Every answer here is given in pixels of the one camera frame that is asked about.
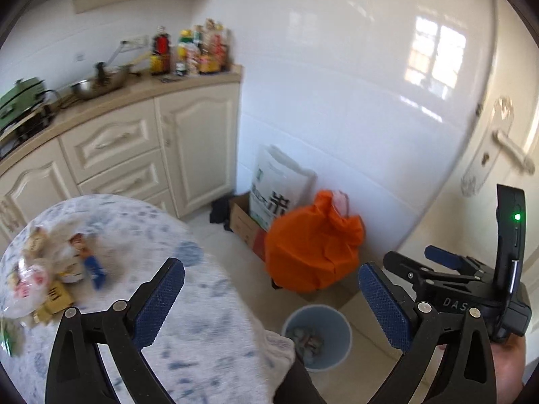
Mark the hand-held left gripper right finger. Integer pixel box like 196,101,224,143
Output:
357,262,498,404

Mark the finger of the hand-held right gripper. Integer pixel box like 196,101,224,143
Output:
382,251,496,300
424,244,494,272

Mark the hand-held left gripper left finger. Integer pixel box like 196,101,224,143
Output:
44,258,186,404

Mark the light blue plastic waste bin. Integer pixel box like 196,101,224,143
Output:
281,305,353,373

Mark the cartoon figure blue wrapper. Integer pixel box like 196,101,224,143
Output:
68,231,109,291

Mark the heap of mixed wrappers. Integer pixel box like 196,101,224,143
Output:
290,324,327,357

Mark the small brown carton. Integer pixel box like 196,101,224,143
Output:
34,280,75,325

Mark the clear pink-print plastic bag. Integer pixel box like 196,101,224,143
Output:
0,257,56,319

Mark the yellow snack wrapper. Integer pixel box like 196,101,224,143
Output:
20,224,48,258

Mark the green yellow wrapper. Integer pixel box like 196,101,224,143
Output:
0,319,23,357

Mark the person's right hand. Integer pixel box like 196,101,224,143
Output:
490,336,528,404

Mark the round table patterned tablecloth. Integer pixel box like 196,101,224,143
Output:
0,194,296,404

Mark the orange cloth bag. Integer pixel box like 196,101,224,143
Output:
264,189,366,294

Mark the black floor item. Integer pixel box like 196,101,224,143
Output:
210,196,235,232

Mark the brown cardboard box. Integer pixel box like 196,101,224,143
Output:
229,194,275,262

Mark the person's dark trouser leg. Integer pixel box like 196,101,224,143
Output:
269,356,334,404

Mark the white printed paper bag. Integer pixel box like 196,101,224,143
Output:
248,144,318,232

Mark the large cream cabinet drawer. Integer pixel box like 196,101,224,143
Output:
59,110,163,172

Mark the cream door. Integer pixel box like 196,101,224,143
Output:
398,0,539,287

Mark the black gas stove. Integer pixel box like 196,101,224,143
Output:
0,113,56,159

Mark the steel wok with lid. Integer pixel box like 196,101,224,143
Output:
71,62,131,100

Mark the green electric cooking pot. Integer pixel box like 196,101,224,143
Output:
0,76,48,129

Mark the large cooking oil bottle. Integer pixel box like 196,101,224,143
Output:
149,25,173,75

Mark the cluster of condiment bottles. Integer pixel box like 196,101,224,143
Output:
174,18,232,77

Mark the ornate metal door handle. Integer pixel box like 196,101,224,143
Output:
460,97,536,197

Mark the black power cable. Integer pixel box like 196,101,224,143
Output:
37,88,87,112

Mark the double white wall socket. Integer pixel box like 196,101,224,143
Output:
120,34,151,49

